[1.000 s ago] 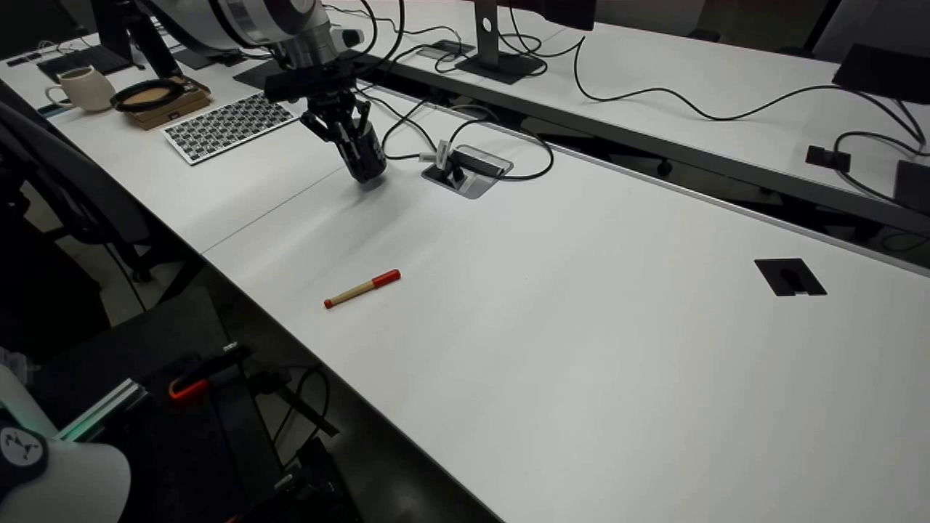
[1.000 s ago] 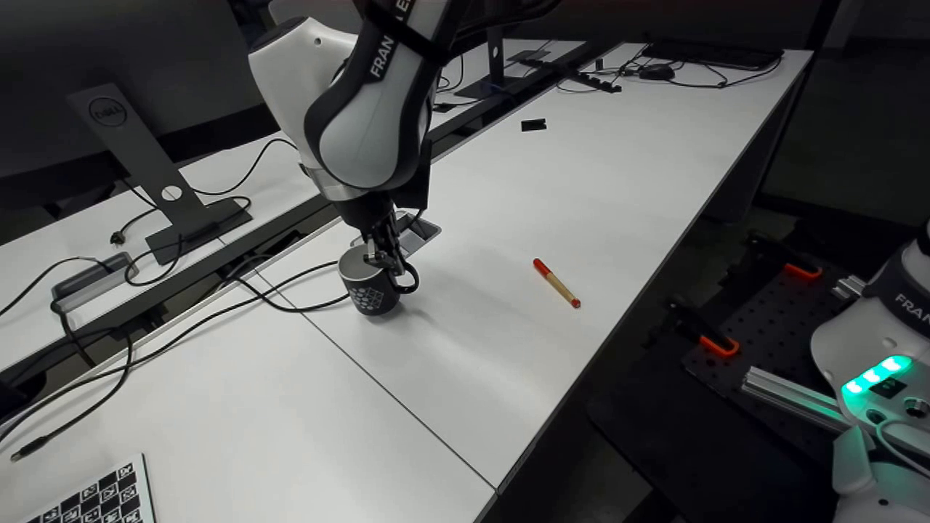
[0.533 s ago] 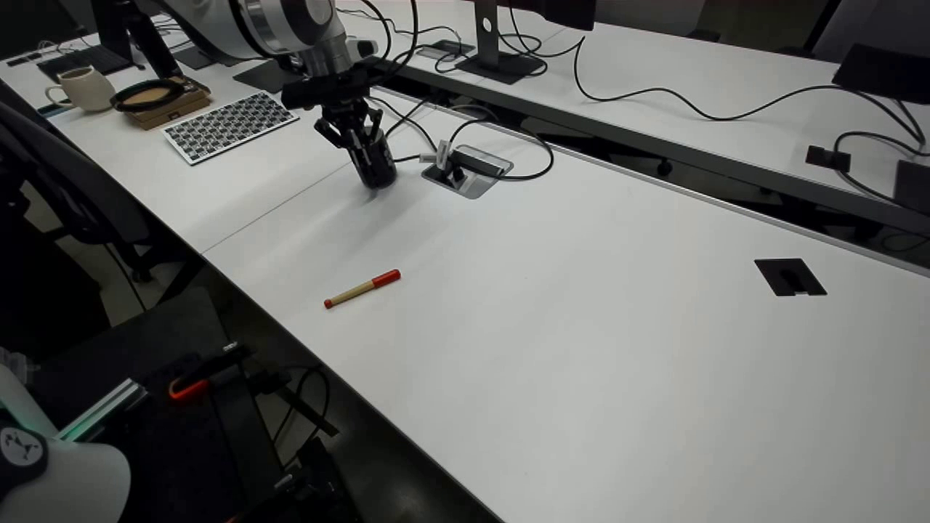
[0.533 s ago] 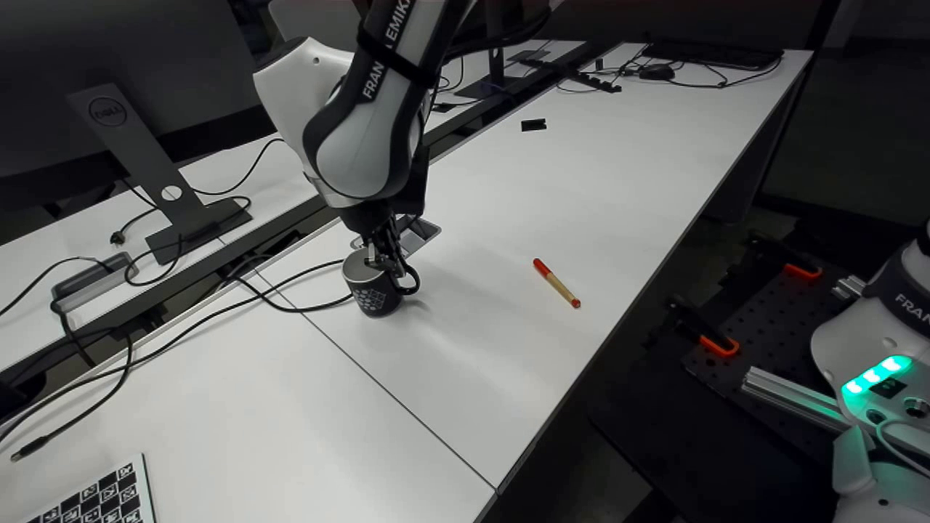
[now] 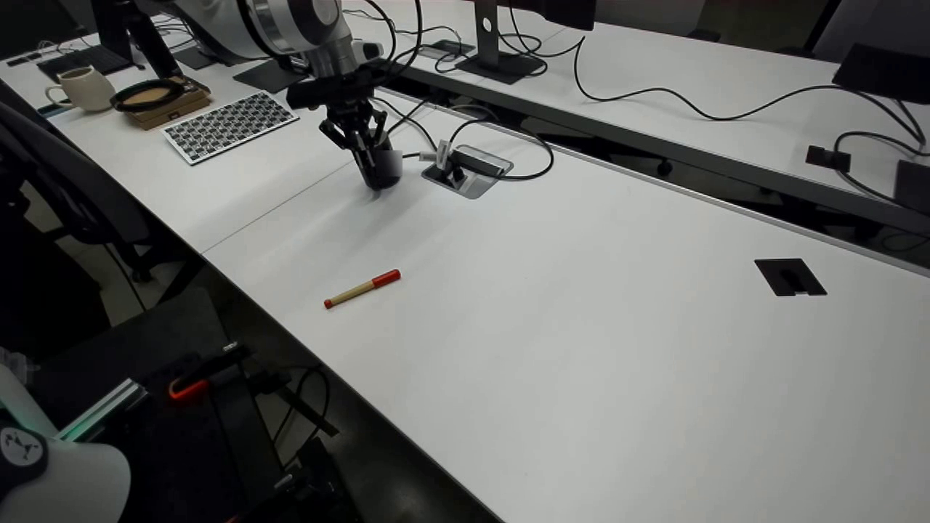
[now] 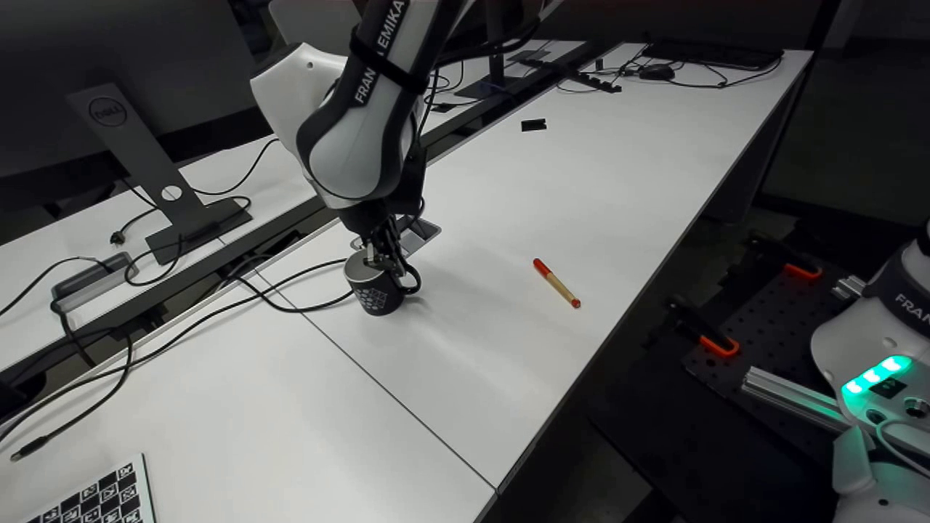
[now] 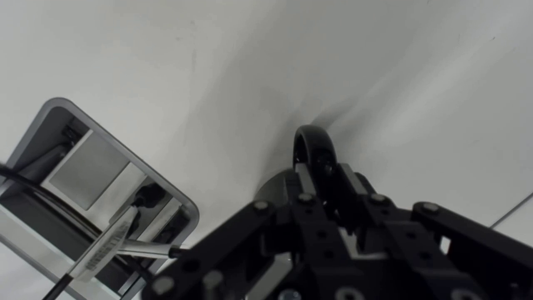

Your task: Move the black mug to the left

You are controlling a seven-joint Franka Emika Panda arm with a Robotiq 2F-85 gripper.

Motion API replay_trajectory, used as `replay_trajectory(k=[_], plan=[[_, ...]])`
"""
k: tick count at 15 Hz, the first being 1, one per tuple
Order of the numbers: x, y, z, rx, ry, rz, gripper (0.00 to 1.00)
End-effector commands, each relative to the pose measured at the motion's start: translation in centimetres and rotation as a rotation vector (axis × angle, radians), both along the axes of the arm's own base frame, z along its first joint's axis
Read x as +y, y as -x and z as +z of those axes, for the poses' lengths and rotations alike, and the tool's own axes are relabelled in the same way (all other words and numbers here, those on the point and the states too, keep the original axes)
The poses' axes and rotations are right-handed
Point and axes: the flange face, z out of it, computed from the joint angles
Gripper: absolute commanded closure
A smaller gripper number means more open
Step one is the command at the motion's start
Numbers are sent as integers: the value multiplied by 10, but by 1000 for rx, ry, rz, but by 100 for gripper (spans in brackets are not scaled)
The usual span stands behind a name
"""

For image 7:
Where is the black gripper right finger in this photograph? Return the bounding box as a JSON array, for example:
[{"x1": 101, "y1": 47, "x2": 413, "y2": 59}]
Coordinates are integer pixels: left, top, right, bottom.
[{"x1": 326, "y1": 164, "x2": 533, "y2": 300}]

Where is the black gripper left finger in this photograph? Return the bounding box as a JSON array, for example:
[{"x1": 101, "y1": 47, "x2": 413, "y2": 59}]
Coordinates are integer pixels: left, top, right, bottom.
[{"x1": 140, "y1": 162, "x2": 356, "y2": 300}]

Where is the grey plug cable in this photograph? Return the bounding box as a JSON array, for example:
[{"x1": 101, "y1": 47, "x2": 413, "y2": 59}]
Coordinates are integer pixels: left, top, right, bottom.
[{"x1": 118, "y1": 239, "x2": 188, "y2": 262}]

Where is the white labelled cable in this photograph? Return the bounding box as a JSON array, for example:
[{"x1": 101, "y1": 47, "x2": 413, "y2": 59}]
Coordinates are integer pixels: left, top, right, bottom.
[{"x1": 43, "y1": 205, "x2": 140, "y2": 300}]

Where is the grey desk cable grommet box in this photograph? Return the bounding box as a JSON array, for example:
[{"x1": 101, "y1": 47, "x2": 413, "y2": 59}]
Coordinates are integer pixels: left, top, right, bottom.
[{"x1": 0, "y1": 97, "x2": 201, "y2": 300}]

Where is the black cable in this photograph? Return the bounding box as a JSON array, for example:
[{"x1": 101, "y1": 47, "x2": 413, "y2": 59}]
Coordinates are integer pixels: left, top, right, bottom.
[{"x1": 0, "y1": 164, "x2": 156, "y2": 280}]

